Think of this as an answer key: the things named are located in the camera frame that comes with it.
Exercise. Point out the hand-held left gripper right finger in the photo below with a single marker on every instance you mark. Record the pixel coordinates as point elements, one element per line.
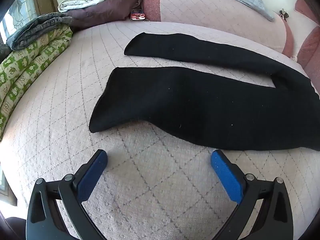
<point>226,175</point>

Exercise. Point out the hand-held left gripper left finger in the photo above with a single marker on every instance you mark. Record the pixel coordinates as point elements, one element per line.
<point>92,175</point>

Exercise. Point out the black pants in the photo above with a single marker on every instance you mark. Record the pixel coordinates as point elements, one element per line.
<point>187,100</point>

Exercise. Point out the quilted pale pink bed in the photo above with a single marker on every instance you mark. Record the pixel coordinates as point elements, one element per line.
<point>62,92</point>

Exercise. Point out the green patterned blanket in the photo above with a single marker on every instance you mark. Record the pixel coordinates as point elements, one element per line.
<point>25,65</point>

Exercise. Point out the large pink backrest cushion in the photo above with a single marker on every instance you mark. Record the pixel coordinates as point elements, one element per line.
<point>311,47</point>

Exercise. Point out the folded grey jeans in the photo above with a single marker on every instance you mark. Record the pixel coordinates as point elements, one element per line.
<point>37,30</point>

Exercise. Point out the purple pillow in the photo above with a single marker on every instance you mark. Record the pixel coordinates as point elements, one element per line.
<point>100,12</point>

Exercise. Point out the pink white bolster pillow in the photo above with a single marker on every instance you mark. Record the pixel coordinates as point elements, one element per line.
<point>212,12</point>

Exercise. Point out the red packet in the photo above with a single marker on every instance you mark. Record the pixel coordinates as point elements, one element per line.
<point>137,14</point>

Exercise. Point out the small pink cushion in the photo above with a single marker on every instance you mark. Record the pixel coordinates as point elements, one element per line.
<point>302,6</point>

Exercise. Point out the window with wooden frame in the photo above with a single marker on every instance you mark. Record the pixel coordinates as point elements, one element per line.
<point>22,7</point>

